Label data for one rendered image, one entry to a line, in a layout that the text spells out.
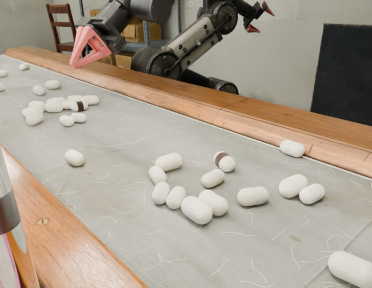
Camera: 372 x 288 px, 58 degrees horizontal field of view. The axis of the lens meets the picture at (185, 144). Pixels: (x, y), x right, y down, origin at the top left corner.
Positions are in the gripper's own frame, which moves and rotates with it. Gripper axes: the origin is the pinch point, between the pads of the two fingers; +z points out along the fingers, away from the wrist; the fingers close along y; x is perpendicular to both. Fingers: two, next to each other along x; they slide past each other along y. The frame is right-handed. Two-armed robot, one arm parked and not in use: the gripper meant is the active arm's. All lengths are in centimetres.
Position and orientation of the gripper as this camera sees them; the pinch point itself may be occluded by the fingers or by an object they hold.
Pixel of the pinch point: (75, 63)
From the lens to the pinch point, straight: 70.3
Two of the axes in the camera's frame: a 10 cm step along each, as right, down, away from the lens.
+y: 6.8, 2.8, -6.8
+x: 4.8, 5.4, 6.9
